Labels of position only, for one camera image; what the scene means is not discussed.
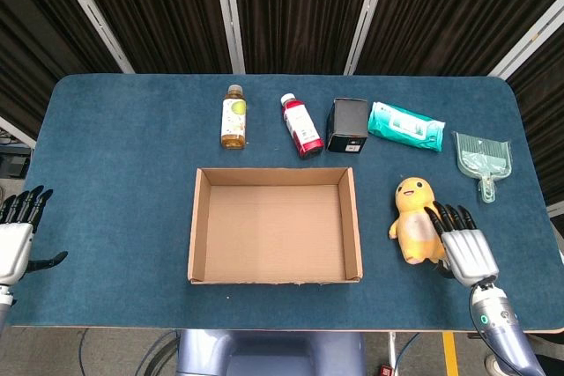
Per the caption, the open cardboard box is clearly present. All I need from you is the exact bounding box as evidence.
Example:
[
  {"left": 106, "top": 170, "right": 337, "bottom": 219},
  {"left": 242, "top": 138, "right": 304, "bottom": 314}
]
[{"left": 188, "top": 166, "right": 364, "bottom": 285}]

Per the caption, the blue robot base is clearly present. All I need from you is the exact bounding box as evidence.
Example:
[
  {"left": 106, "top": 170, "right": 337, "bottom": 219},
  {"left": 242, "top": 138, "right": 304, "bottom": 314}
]
[{"left": 174, "top": 329, "right": 367, "bottom": 376}]

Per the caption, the green plastic dustpan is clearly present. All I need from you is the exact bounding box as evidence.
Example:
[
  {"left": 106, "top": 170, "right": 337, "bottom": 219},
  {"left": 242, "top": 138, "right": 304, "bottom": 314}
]
[{"left": 453, "top": 130, "right": 512, "bottom": 204}]

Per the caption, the yellow plush toy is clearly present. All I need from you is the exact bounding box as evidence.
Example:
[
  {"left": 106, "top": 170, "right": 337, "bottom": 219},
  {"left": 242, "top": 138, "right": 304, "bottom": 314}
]
[{"left": 388, "top": 176, "right": 448, "bottom": 266}]

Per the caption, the yellow tea bottle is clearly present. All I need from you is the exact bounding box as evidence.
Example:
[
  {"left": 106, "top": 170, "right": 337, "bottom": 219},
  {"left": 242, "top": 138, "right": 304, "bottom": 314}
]
[{"left": 219, "top": 84, "right": 249, "bottom": 151}]

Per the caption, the green wet wipes pack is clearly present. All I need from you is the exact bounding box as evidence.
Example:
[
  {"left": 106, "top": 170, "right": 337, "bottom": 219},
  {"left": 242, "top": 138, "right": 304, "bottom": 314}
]
[{"left": 367, "top": 101, "right": 447, "bottom": 153}]

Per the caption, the white shoe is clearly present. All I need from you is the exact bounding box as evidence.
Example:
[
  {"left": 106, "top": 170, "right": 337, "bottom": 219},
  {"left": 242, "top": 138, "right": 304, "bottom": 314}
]
[{"left": 484, "top": 353, "right": 506, "bottom": 376}]

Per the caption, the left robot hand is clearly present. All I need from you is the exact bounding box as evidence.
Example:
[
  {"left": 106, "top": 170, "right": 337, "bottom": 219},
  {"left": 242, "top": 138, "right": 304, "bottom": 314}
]
[{"left": 0, "top": 185, "right": 70, "bottom": 286}]

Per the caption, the black curtain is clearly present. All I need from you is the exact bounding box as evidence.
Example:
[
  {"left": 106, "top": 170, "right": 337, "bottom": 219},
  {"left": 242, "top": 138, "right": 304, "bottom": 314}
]
[{"left": 0, "top": 0, "right": 564, "bottom": 205}]

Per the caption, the black carton box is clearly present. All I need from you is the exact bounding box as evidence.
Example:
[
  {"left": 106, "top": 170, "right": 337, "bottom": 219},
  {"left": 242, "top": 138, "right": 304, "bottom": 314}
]
[{"left": 325, "top": 98, "right": 369, "bottom": 155}]

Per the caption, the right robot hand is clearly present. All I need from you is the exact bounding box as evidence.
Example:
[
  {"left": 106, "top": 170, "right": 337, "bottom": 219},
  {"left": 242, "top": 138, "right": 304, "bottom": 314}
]
[{"left": 424, "top": 201, "right": 501, "bottom": 286}]

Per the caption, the blue table mat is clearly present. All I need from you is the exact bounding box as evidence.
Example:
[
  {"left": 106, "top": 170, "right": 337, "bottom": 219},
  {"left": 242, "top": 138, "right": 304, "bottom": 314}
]
[{"left": 8, "top": 73, "right": 564, "bottom": 333}]

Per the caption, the red juice bottle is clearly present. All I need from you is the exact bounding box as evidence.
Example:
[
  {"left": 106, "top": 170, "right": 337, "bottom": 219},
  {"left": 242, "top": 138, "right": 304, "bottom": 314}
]
[{"left": 280, "top": 92, "right": 325, "bottom": 160}]

